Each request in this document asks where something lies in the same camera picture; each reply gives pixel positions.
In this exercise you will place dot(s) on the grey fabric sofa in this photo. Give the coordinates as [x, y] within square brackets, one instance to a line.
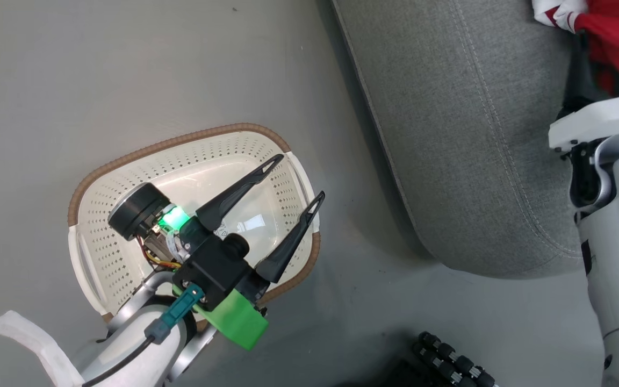
[476, 134]

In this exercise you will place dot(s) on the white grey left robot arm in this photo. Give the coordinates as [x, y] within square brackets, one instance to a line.
[127, 344]

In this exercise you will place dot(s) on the cream perforated laundry basket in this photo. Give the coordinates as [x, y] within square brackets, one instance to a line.
[202, 161]

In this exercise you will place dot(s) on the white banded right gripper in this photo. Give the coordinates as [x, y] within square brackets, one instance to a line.
[605, 118]

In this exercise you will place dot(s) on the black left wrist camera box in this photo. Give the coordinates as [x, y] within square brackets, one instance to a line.
[213, 274]

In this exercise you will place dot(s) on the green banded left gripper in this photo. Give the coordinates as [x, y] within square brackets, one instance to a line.
[234, 322]

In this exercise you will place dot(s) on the white foam padding strip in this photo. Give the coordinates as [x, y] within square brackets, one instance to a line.
[24, 333]

